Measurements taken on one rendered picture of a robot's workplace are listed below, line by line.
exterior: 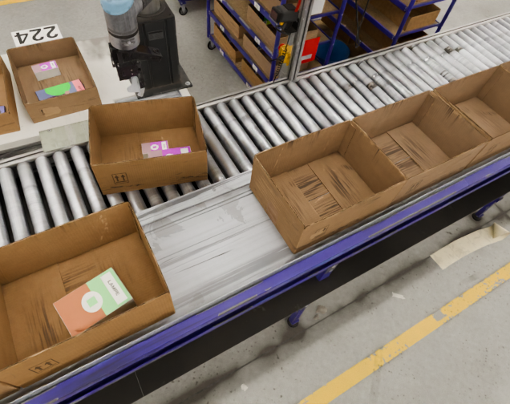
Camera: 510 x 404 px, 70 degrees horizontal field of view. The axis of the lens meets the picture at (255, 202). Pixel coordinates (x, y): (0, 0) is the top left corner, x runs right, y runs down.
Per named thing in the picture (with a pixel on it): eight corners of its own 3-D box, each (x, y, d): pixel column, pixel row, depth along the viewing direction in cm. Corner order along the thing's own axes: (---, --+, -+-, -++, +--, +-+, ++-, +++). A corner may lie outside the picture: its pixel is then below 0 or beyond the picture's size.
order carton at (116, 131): (195, 126, 158) (193, 94, 144) (208, 179, 143) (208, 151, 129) (99, 137, 150) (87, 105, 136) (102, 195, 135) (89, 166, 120)
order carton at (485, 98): (475, 96, 168) (499, 64, 154) (527, 139, 155) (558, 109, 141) (412, 120, 154) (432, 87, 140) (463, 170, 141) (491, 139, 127)
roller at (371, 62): (362, 64, 203) (368, 62, 205) (427, 126, 180) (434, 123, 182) (366, 56, 199) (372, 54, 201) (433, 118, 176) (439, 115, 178)
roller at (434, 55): (415, 49, 218) (422, 42, 216) (482, 104, 195) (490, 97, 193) (413, 46, 215) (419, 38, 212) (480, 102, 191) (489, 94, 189)
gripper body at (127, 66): (112, 67, 126) (105, 38, 115) (137, 62, 129) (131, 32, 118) (120, 83, 123) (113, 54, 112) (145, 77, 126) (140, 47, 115)
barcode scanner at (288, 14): (265, 27, 162) (271, 3, 154) (287, 26, 167) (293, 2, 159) (273, 35, 159) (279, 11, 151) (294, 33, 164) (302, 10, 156)
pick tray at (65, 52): (79, 54, 177) (72, 35, 169) (103, 105, 160) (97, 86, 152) (15, 68, 167) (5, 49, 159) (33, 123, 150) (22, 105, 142)
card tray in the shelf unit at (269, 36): (245, 18, 246) (247, 3, 238) (285, 10, 256) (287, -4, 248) (274, 53, 228) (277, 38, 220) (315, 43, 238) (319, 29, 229)
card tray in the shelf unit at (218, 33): (213, 34, 301) (213, 22, 293) (246, 27, 311) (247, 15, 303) (234, 62, 283) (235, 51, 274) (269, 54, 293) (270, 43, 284)
